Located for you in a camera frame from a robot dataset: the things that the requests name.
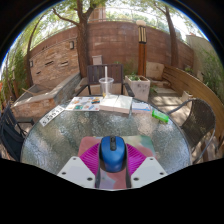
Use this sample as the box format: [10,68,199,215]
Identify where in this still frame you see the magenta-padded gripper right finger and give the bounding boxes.
[123,143,169,190]

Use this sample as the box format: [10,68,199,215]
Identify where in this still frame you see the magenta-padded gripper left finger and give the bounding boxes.
[57,142,103,190]

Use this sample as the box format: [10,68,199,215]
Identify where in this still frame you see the blue computer mouse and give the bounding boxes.
[98,135,129,174]

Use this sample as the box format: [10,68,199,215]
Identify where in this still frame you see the multicoloured patchy mouse pad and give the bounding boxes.
[77,134,158,190]

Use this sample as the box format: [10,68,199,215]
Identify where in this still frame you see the small green box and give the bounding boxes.
[151,109,170,124]

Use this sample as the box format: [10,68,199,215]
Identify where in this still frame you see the white printed plate card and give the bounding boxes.
[38,105,66,128]

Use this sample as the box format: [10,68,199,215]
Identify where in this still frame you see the thin pale booklet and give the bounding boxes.
[131,101,153,113]

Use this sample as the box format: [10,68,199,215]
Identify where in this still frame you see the colourful open magazine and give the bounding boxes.
[65,96,103,112]

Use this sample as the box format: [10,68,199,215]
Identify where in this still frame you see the black slatted armchair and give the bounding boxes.
[0,104,36,163]

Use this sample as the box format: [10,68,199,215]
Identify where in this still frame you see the brown wicker metal chair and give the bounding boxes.
[166,97,217,164]

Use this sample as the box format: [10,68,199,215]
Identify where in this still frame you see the thick white book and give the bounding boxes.
[99,94,134,115]

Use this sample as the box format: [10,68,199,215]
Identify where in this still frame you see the stone raised garden bed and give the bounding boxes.
[11,72,83,123]

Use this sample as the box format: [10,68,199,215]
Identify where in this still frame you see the white stone planter box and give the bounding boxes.
[124,74,151,103]

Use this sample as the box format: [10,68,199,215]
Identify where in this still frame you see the clear plastic cup with straw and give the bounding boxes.
[98,65,115,99]

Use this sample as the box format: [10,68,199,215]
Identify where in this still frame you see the curved wooden bench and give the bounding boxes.
[162,64,224,148]

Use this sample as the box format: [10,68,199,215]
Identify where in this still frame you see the pale stone slab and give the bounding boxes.
[145,61,165,81]

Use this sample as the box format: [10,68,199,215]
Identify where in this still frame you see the dark wooden slatted chair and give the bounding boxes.
[75,63,136,98]

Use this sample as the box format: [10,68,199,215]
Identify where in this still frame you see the thick forked tree trunk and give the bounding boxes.
[51,0,101,79]

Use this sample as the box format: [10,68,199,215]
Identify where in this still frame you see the slim straight tree trunk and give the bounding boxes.
[163,6,179,68]

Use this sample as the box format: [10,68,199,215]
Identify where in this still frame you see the grey wall utility box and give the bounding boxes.
[91,54,104,66]

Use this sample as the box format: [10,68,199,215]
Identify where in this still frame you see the wooden garden lamp post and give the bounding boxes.
[135,19,148,78]

